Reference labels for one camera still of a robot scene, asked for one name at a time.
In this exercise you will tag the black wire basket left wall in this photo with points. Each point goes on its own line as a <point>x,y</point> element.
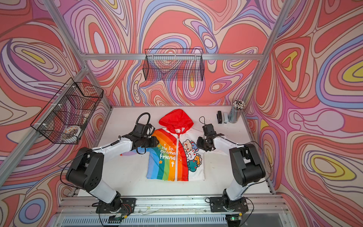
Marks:
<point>73,104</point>

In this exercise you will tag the rainbow red hooded jacket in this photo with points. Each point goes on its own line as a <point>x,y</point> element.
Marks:
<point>177,157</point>

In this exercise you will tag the round item in left basket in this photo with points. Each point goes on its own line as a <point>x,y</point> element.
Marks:
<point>71,134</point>

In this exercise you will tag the aluminium frame rail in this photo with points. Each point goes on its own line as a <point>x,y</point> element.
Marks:
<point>143,56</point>

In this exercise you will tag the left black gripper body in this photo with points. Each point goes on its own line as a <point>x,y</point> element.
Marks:
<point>148,142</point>

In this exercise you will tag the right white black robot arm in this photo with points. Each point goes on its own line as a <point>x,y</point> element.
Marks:
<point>247,168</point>

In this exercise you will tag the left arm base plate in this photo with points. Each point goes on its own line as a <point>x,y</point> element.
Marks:
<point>117,211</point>

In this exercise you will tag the black stapler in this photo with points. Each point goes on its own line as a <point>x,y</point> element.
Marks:
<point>219,117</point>

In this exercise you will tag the black wire basket back wall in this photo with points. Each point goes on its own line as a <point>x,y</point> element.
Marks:
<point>164,68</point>

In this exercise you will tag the metal cup of pencils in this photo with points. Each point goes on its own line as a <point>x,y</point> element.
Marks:
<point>237,107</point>

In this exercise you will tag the pale eraser block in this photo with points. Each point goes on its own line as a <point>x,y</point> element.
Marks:
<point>225,117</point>

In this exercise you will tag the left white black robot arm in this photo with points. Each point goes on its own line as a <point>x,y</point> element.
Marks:
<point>86,169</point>

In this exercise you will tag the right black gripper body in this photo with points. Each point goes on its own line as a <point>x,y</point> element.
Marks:
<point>202,144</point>

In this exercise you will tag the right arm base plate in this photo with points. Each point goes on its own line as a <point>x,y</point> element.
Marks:
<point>224,204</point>

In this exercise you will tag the black wire basket wall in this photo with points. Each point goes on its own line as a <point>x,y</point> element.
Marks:
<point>73,104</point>
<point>164,68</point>

